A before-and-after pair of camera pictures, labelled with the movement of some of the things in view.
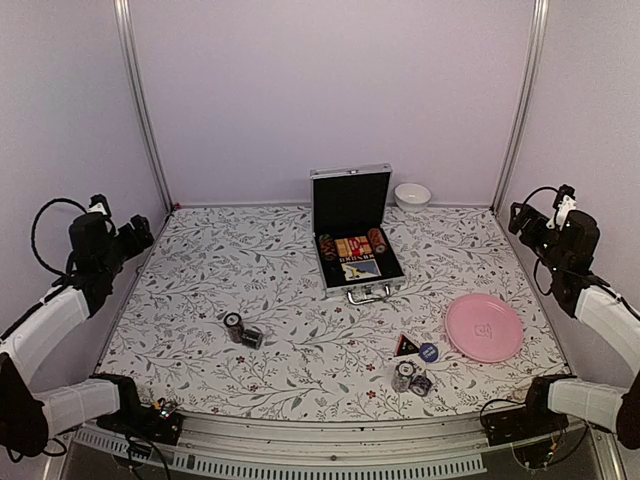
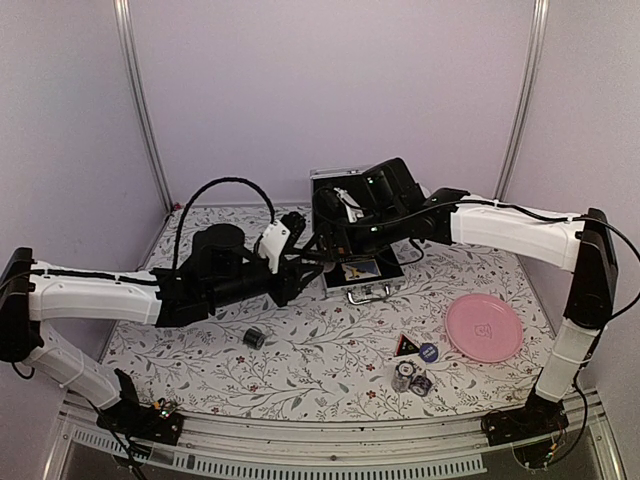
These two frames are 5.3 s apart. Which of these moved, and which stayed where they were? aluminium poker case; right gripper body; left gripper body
Moved: left gripper body; right gripper body
Stayed: aluminium poker case
